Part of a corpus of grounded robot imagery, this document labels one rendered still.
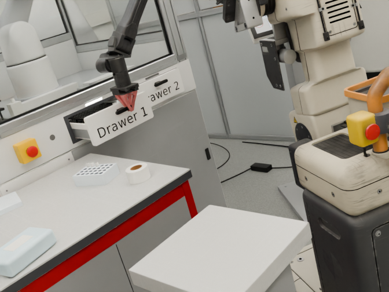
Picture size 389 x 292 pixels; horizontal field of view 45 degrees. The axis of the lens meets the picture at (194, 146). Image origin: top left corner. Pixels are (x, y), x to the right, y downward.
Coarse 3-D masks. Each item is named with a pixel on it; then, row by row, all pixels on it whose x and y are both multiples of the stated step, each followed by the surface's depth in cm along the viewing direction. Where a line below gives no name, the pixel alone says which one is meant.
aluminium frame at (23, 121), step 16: (160, 0) 205; (160, 16) 208; (176, 16) 212; (176, 32) 213; (176, 48) 214; (144, 64) 204; (160, 64) 208; (112, 80) 191; (64, 96) 179; (80, 96) 182; (96, 96) 187; (32, 112) 169; (48, 112) 174; (0, 128) 162; (16, 128) 165
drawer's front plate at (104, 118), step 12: (144, 96) 183; (108, 108) 172; (144, 108) 183; (84, 120) 167; (96, 120) 169; (108, 120) 172; (120, 120) 176; (132, 120) 180; (144, 120) 184; (96, 132) 169; (120, 132) 177; (96, 144) 170
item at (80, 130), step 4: (72, 124) 179; (76, 124) 177; (80, 124) 175; (84, 124) 173; (72, 128) 180; (76, 128) 178; (80, 128) 176; (84, 128) 174; (76, 132) 179; (80, 132) 177; (84, 132) 175; (76, 136) 180; (80, 136) 178; (84, 136) 176; (88, 136) 174
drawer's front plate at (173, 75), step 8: (168, 72) 209; (176, 72) 212; (152, 80) 203; (160, 80) 206; (168, 80) 209; (176, 80) 212; (144, 88) 201; (152, 88) 204; (160, 88) 207; (152, 96) 204; (168, 96) 210; (152, 104) 204
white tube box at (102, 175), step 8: (88, 168) 156; (96, 168) 153; (104, 168) 151; (112, 168) 151; (72, 176) 152; (80, 176) 151; (88, 176) 149; (96, 176) 148; (104, 176) 147; (112, 176) 151; (80, 184) 152; (88, 184) 151; (96, 184) 149; (104, 184) 148
